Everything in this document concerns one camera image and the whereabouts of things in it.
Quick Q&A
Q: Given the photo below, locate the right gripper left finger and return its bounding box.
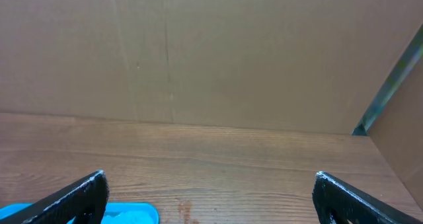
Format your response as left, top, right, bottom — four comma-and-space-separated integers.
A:
1, 170, 109, 224

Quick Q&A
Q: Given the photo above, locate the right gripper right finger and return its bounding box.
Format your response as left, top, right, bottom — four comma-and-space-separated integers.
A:
312, 171, 422, 224

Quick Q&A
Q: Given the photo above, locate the teal plastic serving tray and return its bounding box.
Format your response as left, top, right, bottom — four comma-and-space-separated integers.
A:
0, 202, 160, 224

